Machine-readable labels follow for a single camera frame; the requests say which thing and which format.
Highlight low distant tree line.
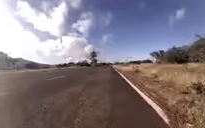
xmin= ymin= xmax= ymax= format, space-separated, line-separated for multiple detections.
xmin=54 ymin=59 xmax=154 ymax=68

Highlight row of trees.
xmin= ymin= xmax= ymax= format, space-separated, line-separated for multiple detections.
xmin=149 ymin=33 xmax=205 ymax=65

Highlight white painted centre line dashes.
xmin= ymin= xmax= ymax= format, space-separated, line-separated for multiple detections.
xmin=44 ymin=75 xmax=67 ymax=81

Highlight dry grass strip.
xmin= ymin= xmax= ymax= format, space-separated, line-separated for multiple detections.
xmin=0 ymin=65 xmax=88 ymax=74

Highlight dry grass verge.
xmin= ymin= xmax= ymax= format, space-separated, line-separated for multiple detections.
xmin=113 ymin=62 xmax=205 ymax=128

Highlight hill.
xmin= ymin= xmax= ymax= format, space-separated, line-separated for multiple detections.
xmin=0 ymin=50 xmax=54 ymax=71

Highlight white painted edge line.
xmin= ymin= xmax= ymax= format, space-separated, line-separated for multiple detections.
xmin=112 ymin=66 xmax=171 ymax=126

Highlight dark grey asphalt road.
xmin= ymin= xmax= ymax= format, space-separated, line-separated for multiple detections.
xmin=0 ymin=65 xmax=171 ymax=128

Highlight tall lone tree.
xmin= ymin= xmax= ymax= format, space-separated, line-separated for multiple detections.
xmin=89 ymin=50 xmax=99 ymax=65

